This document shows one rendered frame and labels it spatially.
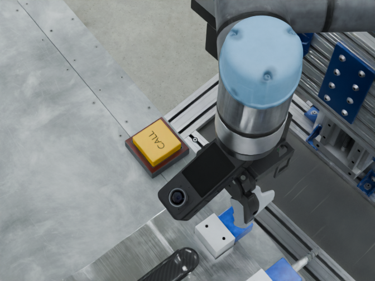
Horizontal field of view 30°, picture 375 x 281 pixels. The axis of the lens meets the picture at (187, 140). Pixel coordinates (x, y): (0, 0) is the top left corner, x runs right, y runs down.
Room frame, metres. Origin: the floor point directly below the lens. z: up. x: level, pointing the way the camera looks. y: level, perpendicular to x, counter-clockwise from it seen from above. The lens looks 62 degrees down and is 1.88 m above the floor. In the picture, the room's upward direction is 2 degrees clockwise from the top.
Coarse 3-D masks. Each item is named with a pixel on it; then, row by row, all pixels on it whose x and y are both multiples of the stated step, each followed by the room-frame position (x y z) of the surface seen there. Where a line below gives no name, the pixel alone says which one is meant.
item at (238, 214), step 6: (258, 186) 0.36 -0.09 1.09; (258, 192) 0.35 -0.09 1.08; (264, 192) 0.36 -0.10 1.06; (270, 192) 0.36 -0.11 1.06; (234, 198) 0.34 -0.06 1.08; (258, 198) 0.35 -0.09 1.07; (264, 198) 0.35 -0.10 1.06; (270, 198) 0.36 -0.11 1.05; (234, 204) 0.34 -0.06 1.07; (240, 204) 0.33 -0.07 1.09; (264, 204) 0.35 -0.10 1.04; (234, 210) 0.33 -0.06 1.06; (240, 210) 0.33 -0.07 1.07; (258, 210) 0.34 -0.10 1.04; (234, 216) 0.33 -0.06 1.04; (240, 216) 0.33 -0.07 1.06; (234, 222) 0.33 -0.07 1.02; (240, 222) 0.32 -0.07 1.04
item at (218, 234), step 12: (216, 216) 0.38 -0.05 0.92; (228, 216) 0.39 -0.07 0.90; (204, 228) 0.36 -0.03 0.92; (216, 228) 0.36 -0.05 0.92; (228, 228) 0.37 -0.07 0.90; (240, 228) 0.37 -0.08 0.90; (204, 240) 0.34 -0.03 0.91; (216, 240) 0.34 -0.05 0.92; (228, 240) 0.34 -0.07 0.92; (216, 252) 0.32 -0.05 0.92
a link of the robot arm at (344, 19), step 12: (336, 0) 0.45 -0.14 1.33; (348, 0) 0.45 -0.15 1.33; (360, 0) 0.45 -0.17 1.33; (372, 0) 0.45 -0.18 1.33; (336, 12) 0.44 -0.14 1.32; (348, 12) 0.45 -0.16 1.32; (360, 12) 0.45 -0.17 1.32; (372, 12) 0.45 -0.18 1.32; (336, 24) 0.44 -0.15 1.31; (348, 24) 0.44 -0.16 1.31; (360, 24) 0.44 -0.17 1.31; (372, 24) 0.44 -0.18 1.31
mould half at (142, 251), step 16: (208, 208) 0.40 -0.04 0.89; (160, 224) 0.37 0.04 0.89; (176, 224) 0.37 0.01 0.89; (192, 224) 0.38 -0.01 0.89; (128, 240) 0.35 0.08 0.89; (144, 240) 0.35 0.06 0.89; (160, 240) 0.35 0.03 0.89; (176, 240) 0.35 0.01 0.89; (192, 240) 0.35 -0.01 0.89; (112, 256) 0.32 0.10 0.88; (128, 256) 0.32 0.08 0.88; (144, 256) 0.32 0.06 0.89; (160, 256) 0.32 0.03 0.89; (208, 256) 0.33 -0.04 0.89; (224, 256) 0.33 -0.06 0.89; (240, 256) 0.33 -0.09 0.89; (80, 272) 0.30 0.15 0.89; (96, 272) 0.30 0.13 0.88; (112, 272) 0.30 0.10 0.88; (128, 272) 0.30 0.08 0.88; (144, 272) 0.30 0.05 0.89; (192, 272) 0.30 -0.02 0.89; (208, 272) 0.30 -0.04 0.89; (224, 272) 0.30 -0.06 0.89; (240, 272) 0.30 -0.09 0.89; (256, 272) 0.31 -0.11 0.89
